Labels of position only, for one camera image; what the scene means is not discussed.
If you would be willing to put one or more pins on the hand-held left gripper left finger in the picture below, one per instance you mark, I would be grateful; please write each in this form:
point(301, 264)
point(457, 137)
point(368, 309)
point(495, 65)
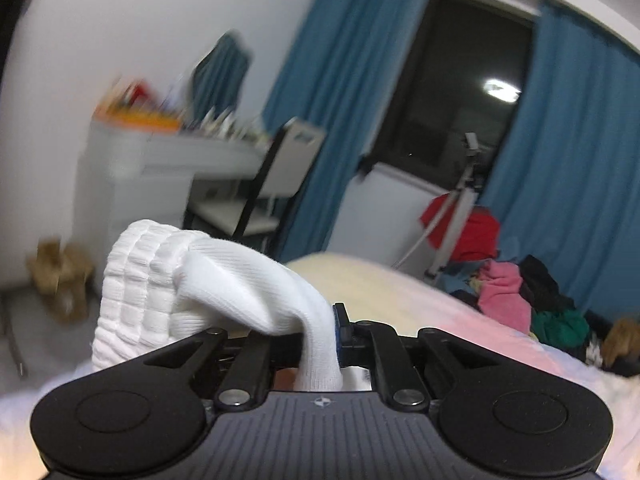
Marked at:
point(250, 362)

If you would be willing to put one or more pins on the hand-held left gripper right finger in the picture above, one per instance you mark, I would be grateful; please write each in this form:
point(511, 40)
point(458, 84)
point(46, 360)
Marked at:
point(341, 330)

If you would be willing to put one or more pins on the white garment with black stripe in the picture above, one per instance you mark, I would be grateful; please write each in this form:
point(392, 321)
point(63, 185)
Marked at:
point(225, 280)

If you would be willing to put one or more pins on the pink pastel bed sheet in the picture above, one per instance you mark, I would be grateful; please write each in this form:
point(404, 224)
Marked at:
point(450, 325)

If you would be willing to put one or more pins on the red cloth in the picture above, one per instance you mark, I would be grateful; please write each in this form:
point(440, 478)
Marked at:
point(475, 235)

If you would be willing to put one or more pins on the pink cloth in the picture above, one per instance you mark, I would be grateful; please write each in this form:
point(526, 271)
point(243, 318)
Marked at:
point(505, 295)

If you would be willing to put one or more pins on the black and white chair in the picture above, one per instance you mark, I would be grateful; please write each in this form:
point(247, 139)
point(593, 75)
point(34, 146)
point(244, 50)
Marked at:
point(290, 160)

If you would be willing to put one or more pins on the silver tripod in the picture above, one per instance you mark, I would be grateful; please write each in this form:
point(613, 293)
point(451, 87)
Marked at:
point(460, 195)

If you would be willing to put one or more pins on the black cloth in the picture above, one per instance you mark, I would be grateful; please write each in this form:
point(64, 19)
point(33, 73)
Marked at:
point(545, 285)

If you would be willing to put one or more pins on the green cloth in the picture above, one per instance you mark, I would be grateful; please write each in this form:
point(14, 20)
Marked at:
point(560, 327)

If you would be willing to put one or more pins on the white desk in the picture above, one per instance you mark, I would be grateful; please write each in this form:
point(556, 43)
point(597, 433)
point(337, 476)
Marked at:
point(150, 160)

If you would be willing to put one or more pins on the blue curtain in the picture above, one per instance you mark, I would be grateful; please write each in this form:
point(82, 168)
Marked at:
point(335, 85)
point(575, 160)

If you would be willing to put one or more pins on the dark window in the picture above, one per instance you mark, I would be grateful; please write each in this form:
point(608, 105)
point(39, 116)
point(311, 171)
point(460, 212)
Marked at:
point(450, 85)

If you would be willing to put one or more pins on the colourful desk clutter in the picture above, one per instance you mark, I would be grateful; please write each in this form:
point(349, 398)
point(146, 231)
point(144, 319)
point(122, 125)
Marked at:
point(140, 110)

